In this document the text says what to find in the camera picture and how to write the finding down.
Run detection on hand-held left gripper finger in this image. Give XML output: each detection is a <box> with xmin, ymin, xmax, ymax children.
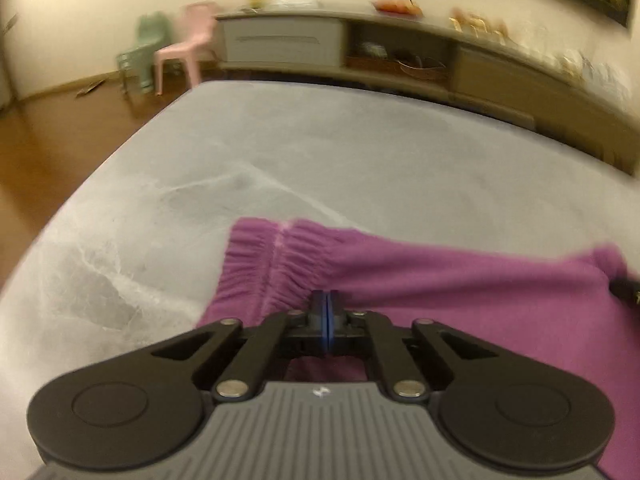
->
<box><xmin>145</xmin><ymin>290</ymin><xmax>328</xmax><ymax>402</ymax></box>
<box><xmin>327</xmin><ymin>290</ymin><xmax>501</xmax><ymax>402</ymax></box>

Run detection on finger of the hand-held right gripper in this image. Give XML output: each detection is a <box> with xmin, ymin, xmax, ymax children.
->
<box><xmin>609</xmin><ymin>276</ymin><xmax>640</xmax><ymax>307</ymax></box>

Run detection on purple pants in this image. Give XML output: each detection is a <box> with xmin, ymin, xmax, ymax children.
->
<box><xmin>192</xmin><ymin>217</ymin><xmax>640</xmax><ymax>480</ymax></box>

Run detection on group of glassware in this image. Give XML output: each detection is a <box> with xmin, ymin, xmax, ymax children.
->
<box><xmin>515</xmin><ymin>25</ymin><xmax>633</xmax><ymax>106</ymax></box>

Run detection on long wooden sideboard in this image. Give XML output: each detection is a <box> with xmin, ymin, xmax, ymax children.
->
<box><xmin>215</xmin><ymin>2</ymin><xmax>640</xmax><ymax>177</ymax></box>

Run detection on gold ornaments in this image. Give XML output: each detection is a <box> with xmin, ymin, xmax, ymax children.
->
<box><xmin>449</xmin><ymin>7</ymin><xmax>512</xmax><ymax>41</ymax></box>

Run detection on pink plastic chair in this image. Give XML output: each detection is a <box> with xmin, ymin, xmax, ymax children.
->
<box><xmin>152</xmin><ymin>2</ymin><xmax>222</xmax><ymax>97</ymax></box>

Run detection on plate of orange fruit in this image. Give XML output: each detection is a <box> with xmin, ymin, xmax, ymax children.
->
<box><xmin>372</xmin><ymin>0</ymin><xmax>426</xmax><ymax>17</ymax></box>

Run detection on green plastic chair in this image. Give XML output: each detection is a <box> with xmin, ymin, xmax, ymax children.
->
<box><xmin>116</xmin><ymin>11</ymin><xmax>169</xmax><ymax>99</ymax></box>

